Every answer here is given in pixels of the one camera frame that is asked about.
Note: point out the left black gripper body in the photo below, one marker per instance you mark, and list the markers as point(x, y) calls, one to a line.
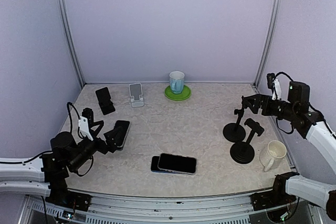
point(102, 147)

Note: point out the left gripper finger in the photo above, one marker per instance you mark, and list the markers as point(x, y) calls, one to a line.
point(110, 142)
point(95, 127)

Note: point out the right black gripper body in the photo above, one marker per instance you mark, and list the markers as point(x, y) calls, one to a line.
point(270, 110)

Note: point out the black phone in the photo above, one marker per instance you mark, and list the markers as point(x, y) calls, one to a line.
point(177, 163)
point(120, 125)

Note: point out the black folding phone stand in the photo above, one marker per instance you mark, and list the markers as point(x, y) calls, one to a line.
point(104, 101)

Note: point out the white folding phone stand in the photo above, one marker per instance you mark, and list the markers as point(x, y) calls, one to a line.
point(136, 95)

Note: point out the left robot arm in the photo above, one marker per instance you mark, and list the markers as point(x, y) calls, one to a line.
point(45, 174)

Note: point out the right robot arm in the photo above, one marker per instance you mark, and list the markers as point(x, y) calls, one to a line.
point(311, 126)

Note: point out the left bottom teal phone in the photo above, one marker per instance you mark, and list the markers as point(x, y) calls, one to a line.
point(120, 139)

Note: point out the rear black pole stand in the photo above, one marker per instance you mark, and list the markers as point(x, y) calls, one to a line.
point(234, 132)

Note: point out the black pole stand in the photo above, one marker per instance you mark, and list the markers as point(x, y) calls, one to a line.
point(242, 152)
point(234, 132)

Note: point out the centre bottom blue phone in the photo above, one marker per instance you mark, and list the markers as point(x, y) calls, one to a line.
point(154, 165)

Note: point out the front black pole stand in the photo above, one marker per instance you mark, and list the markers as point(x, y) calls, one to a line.
point(242, 152)

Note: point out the cream ceramic mug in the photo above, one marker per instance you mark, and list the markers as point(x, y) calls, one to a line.
point(272, 155)

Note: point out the green saucer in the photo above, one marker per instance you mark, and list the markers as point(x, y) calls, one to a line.
point(185, 94)

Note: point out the light blue mug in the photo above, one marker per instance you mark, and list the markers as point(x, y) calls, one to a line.
point(177, 81)

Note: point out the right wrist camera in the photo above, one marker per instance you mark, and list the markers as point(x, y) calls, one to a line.
point(270, 80)

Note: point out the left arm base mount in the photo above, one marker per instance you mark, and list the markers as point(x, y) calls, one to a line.
point(60, 195)

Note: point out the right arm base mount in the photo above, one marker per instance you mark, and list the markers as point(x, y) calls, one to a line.
point(270, 195)

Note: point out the front aluminium rail frame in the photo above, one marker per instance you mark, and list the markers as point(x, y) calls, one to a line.
point(103, 208)

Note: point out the right aluminium corner post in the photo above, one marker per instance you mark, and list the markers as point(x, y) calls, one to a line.
point(268, 41)

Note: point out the aluminium corner post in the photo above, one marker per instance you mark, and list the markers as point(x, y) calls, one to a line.
point(70, 42)
point(268, 41)

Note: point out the left aluminium corner post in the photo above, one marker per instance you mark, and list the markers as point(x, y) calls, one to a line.
point(70, 42)

